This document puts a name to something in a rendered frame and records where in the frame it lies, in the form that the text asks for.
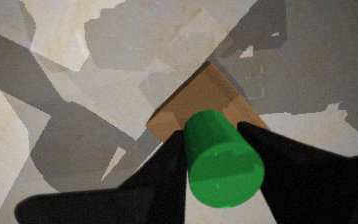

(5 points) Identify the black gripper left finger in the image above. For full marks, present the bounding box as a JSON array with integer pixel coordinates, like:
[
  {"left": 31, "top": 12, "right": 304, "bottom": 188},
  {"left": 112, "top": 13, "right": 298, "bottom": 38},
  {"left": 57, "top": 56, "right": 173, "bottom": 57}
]
[{"left": 14, "top": 130, "right": 187, "bottom": 224}]

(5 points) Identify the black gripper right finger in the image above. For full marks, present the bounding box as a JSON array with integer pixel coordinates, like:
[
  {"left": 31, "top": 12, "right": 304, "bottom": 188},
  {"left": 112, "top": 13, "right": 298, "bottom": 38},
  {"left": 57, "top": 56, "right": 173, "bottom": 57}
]
[{"left": 237, "top": 121, "right": 358, "bottom": 224}]

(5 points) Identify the green cylinder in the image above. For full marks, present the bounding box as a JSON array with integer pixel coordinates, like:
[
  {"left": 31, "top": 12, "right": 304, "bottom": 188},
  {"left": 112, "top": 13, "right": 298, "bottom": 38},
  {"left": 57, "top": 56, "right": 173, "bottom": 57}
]
[{"left": 183, "top": 110, "right": 265, "bottom": 208}]

